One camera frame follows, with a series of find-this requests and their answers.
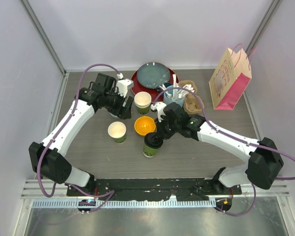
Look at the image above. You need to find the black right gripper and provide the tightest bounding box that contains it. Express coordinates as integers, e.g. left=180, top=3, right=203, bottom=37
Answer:
left=154, top=114, right=180, bottom=140

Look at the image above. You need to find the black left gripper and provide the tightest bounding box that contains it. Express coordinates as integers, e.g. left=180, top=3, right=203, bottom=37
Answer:
left=104, top=88, right=133, bottom=119

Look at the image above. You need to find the orange bowl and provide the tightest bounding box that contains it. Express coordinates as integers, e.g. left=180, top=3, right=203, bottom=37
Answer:
left=134, top=116, right=156, bottom=136

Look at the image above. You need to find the green paper cup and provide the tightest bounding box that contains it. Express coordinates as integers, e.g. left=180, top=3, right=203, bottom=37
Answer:
left=108, top=121, right=126, bottom=144

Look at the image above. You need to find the pink paper gift bag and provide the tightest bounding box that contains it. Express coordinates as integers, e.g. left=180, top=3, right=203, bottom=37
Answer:
left=209, top=43, right=256, bottom=110

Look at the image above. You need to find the black plastic coffee lid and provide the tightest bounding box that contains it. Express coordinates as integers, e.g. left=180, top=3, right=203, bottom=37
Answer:
left=144, top=132, right=163, bottom=149

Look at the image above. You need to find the brown cardboard cup carrier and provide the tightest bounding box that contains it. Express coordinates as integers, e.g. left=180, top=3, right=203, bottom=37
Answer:
left=178, top=80, right=202, bottom=115

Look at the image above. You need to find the stack of green paper cups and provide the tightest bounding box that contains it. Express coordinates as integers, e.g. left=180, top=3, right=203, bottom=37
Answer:
left=134, top=91, right=151, bottom=115

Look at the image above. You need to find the green paper cup taken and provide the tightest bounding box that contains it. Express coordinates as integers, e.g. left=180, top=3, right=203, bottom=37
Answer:
left=143, top=145, right=159, bottom=158

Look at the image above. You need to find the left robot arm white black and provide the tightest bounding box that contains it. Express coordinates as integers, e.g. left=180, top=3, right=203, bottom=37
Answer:
left=29, top=73, right=134, bottom=196

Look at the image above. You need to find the red round plate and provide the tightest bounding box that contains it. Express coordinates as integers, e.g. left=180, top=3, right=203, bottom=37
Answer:
left=131, top=68, right=180, bottom=102

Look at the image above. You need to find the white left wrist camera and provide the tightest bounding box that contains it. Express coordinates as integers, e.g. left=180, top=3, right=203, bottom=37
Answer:
left=116, top=79, right=134, bottom=97

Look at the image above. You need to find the blue grey plate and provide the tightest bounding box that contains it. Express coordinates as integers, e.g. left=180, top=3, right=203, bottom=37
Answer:
left=137, top=62, right=171, bottom=89

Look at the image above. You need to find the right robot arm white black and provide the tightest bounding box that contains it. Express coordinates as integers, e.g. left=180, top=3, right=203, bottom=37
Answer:
left=151, top=102, right=284, bottom=194

